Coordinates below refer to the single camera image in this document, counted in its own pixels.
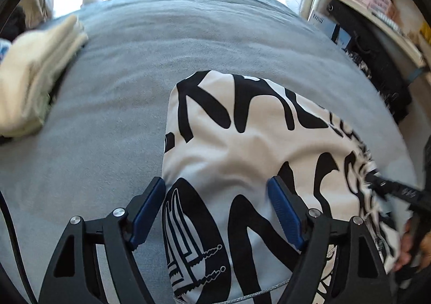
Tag yellow item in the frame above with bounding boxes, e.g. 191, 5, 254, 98
418, 23, 431, 44

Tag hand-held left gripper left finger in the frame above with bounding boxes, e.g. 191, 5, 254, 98
39, 176, 166, 304

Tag pink storage drawer unit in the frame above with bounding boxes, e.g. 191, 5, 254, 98
353, 0, 394, 20

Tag folded cream fleece cloth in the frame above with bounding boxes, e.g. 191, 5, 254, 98
0, 15, 90, 138

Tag bed with grey-blue sheet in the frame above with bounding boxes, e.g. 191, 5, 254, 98
0, 0, 420, 304

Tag blue white carton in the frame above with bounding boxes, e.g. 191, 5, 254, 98
308, 12, 351, 52

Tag long black case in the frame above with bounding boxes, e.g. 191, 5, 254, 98
326, 0, 371, 39

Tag beige flower curtain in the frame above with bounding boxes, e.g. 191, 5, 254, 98
25, 0, 56, 29

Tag black garment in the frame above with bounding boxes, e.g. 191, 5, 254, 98
0, 6, 27, 39

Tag black cable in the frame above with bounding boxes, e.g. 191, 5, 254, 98
0, 190, 37, 304

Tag person's right hand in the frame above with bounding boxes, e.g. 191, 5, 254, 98
394, 218, 424, 271

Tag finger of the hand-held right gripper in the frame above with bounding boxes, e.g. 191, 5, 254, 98
365, 171, 421, 205

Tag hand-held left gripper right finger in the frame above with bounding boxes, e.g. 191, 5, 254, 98
267, 175, 393, 304

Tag black white printed hooded jacket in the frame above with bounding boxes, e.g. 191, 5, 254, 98
162, 70, 405, 304

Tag black white fringed scarf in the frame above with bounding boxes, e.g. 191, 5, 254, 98
347, 35, 413, 124

